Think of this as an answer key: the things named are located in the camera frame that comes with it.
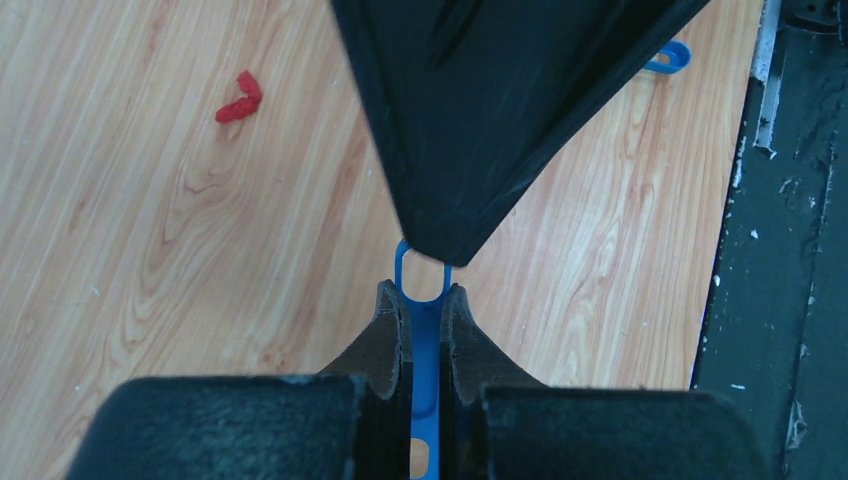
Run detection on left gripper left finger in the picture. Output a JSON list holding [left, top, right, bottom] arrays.
[[320, 280, 413, 479]]

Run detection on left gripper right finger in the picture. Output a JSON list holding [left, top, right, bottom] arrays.
[[439, 283, 544, 479]]

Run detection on blue hand brush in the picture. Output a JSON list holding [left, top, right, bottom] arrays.
[[331, 1, 703, 479]]

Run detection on red paper scrap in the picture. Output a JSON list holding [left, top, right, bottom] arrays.
[[214, 70, 263, 124]]

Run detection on blue plastic dustpan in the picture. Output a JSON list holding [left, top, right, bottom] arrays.
[[644, 40, 692, 75]]

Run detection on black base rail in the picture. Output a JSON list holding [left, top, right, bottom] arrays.
[[691, 1, 847, 479]]

